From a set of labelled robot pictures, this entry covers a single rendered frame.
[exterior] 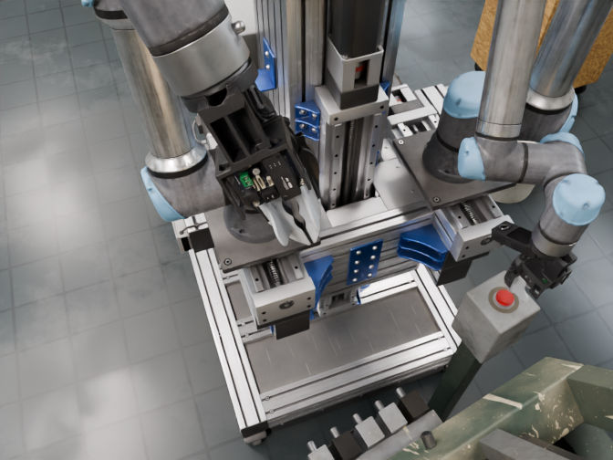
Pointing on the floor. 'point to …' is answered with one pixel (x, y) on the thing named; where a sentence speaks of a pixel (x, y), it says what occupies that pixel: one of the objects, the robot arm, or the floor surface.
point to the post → (454, 381)
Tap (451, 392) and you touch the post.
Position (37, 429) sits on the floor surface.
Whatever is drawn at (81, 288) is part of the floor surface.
